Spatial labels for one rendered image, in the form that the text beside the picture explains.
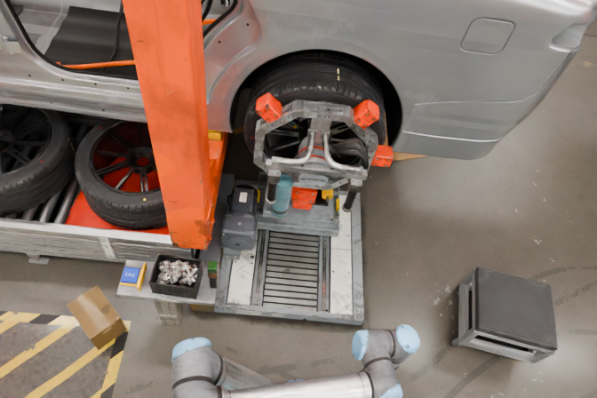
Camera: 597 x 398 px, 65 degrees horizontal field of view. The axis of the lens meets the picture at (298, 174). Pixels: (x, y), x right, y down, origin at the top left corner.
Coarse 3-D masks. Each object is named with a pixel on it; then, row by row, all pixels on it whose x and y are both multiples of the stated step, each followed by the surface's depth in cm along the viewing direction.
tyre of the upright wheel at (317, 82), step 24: (264, 72) 212; (288, 72) 200; (312, 72) 198; (336, 72) 198; (360, 72) 205; (288, 96) 196; (312, 96) 195; (336, 96) 194; (360, 96) 196; (384, 120) 209; (384, 144) 219
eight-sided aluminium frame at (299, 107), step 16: (288, 112) 193; (304, 112) 191; (320, 112) 191; (336, 112) 192; (352, 112) 195; (256, 128) 203; (272, 128) 200; (352, 128) 197; (368, 128) 203; (256, 144) 209; (368, 144) 205; (256, 160) 218
